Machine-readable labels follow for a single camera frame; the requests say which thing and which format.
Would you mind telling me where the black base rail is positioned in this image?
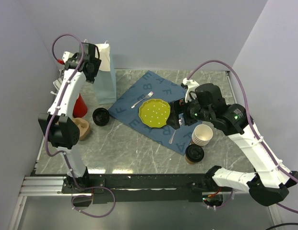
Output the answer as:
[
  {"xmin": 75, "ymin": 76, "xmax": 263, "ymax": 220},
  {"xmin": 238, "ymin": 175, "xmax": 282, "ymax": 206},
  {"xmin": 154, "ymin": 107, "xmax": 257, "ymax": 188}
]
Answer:
[{"xmin": 61, "ymin": 172, "xmax": 236, "ymax": 204}]

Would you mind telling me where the black cup lid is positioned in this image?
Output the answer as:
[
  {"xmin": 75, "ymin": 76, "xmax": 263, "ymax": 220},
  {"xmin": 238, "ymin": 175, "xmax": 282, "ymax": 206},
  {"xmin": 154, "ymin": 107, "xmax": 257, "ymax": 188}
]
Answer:
[{"xmin": 185, "ymin": 144, "xmax": 204, "ymax": 159}]

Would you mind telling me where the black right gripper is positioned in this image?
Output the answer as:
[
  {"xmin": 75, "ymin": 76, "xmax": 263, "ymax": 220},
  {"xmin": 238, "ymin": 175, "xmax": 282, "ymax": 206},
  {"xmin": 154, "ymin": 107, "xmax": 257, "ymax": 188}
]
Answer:
[{"xmin": 166, "ymin": 93, "xmax": 213, "ymax": 129}]

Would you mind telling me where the silver spoon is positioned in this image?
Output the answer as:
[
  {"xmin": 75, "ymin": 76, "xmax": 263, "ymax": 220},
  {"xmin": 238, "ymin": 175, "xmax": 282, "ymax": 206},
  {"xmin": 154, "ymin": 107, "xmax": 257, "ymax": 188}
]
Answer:
[{"xmin": 168, "ymin": 117, "xmax": 183, "ymax": 144}]

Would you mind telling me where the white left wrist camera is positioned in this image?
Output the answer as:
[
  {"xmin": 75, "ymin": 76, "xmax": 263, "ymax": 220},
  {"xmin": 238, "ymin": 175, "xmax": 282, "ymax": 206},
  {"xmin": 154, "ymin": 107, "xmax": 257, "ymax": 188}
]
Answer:
[{"xmin": 59, "ymin": 51, "xmax": 74, "ymax": 65}]

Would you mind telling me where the silver fork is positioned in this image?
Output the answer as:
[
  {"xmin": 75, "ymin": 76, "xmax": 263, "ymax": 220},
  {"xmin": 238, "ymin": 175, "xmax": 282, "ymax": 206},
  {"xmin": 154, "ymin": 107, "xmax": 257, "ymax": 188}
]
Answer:
[{"xmin": 131, "ymin": 91, "xmax": 154, "ymax": 109}]

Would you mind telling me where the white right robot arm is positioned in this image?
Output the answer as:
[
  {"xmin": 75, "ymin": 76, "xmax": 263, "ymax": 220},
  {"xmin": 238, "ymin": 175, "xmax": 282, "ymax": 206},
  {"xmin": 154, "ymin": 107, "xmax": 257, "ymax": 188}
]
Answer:
[{"xmin": 167, "ymin": 79, "xmax": 298, "ymax": 207}]

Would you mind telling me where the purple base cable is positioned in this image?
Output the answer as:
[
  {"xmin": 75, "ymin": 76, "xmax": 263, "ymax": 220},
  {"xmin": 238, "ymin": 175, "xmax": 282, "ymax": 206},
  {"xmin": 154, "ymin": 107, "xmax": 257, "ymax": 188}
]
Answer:
[{"xmin": 71, "ymin": 186, "xmax": 118, "ymax": 219}]

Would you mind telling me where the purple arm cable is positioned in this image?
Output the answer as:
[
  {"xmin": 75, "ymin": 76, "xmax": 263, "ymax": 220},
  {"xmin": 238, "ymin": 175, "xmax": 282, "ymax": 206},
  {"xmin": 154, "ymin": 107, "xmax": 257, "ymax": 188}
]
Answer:
[
  {"xmin": 44, "ymin": 34, "xmax": 86, "ymax": 190},
  {"xmin": 186, "ymin": 59, "xmax": 298, "ymax": 215}
]

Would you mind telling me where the brown paper cup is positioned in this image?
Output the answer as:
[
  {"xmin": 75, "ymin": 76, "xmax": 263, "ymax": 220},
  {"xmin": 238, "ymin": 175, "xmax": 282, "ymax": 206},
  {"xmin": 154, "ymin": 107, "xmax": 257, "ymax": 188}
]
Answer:
[{"xmin": 185, "ymin": 155, "xmax": 203, "ymax": 164}]

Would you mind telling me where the blue letter print cloth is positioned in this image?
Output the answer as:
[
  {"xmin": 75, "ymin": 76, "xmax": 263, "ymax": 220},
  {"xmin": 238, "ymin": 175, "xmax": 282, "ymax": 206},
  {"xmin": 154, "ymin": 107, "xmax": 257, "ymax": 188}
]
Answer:
[{"xmin": 108, "ymin": 71, "xmax": 201, "ymax": 155}]

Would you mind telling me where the stack of brown paper cups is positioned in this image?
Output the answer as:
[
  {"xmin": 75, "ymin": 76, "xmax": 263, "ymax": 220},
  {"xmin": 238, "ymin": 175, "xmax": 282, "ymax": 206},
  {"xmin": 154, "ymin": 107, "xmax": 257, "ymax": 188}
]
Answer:
[{"xmin": 191, "ymin": 124, "xmax": 213, "ymax": 146}]

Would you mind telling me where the red straw holder cup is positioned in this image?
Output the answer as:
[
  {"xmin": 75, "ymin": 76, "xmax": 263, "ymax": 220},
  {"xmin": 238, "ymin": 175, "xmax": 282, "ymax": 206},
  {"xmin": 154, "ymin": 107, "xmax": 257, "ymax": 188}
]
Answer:
[{"xmin": 72, "ymin": 94, "xmax": 88, "ymax": 118}]

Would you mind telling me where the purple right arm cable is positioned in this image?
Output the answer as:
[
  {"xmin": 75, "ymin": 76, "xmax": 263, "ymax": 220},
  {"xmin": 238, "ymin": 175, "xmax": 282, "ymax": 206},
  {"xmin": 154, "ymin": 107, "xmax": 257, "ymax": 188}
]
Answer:
[{"xmin": 186, "ymin": 59, "xmax": 298, "ymax": 215}]

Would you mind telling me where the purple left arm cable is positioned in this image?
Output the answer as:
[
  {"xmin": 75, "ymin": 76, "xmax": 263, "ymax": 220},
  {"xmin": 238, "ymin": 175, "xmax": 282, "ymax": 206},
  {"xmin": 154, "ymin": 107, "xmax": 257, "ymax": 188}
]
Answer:
[{"xmin": 44, "ymin": 34, "xmax": 86, "ymax": 190}]

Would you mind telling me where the stack of black lids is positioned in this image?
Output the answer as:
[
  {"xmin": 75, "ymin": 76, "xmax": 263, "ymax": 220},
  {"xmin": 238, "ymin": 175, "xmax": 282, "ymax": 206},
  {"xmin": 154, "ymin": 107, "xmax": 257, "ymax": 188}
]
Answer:
[{"xmin": 92, "ymin": 107, "xmax": 110, "ymax": 127}]

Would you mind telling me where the brown pulp cup carrier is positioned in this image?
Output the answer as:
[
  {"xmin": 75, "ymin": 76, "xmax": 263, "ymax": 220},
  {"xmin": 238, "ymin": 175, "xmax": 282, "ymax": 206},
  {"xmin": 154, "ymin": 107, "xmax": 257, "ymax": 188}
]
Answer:
[{"xmin": 72, "ymin": 118, "xmax": 90, "ymax": 141}]

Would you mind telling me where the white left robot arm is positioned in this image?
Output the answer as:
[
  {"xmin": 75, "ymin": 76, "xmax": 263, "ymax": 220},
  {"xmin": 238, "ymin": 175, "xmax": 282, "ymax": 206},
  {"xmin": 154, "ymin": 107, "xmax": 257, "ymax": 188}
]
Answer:
[{"xmin": 38, "ymin": 43, "xmax": 101, "ymax": 193}]

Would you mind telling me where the blue white paper bag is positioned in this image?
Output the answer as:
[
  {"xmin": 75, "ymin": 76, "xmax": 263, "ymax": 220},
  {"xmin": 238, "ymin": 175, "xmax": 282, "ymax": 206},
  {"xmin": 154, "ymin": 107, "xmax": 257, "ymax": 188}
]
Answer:
[{"xmin": 84, "ymin": 40, "xmax": 117, "ymax": 104}]

